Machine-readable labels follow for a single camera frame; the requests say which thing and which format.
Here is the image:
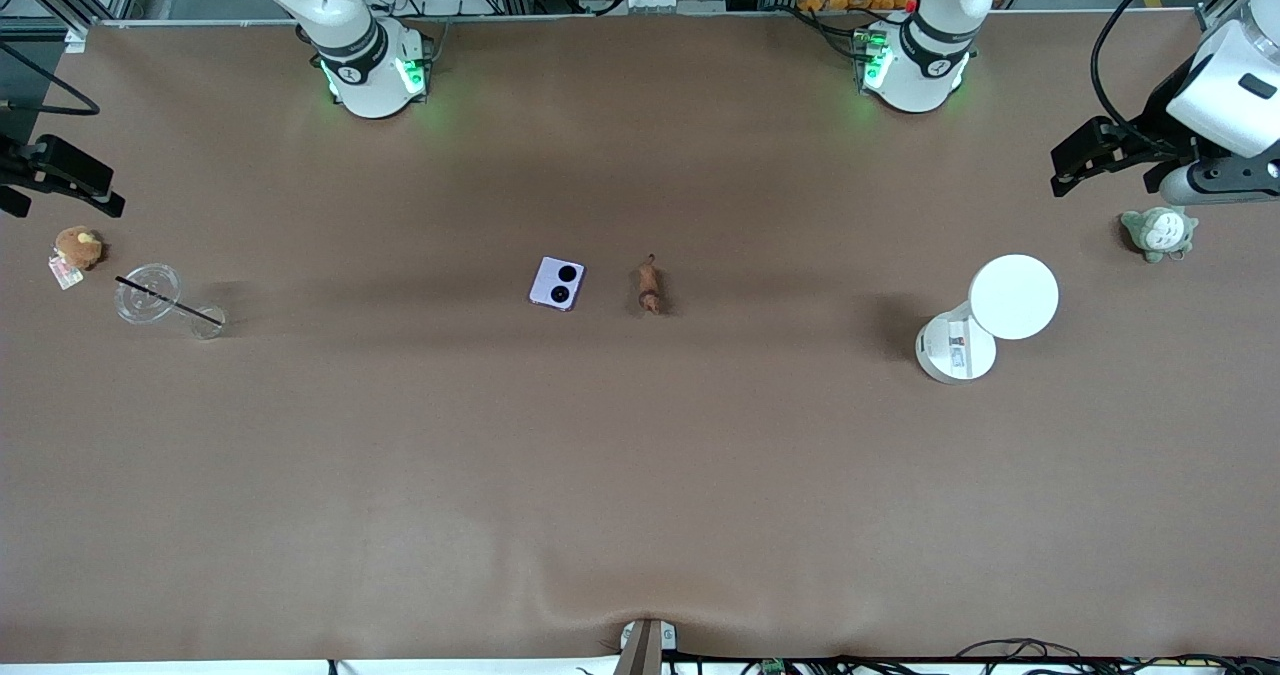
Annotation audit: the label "lilac flip phone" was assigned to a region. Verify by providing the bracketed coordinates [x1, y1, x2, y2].
[529, 256, 587, 312]

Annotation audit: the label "brown plush toy with tag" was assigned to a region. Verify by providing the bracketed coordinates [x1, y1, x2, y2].
[48, 226, 106, 291]

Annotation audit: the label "grey-green totoro plush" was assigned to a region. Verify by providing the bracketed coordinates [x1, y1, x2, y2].
[1119, 205, 1199, 264]

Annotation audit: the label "clear plastic cup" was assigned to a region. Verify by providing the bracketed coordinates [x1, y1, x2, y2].
[114, 263, 227, 341]

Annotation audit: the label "black straw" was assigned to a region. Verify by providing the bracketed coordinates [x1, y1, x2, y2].
[115, 275, 223, 328]

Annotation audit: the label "white round desk lamp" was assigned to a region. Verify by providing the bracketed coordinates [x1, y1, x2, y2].
[915, 254, 1060, 385]

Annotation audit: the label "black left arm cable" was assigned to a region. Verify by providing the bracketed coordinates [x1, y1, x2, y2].
[1090, 0, 1201, 151]

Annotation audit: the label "camera mount post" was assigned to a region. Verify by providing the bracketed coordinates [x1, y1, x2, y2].
[612, 618, 678, 675]

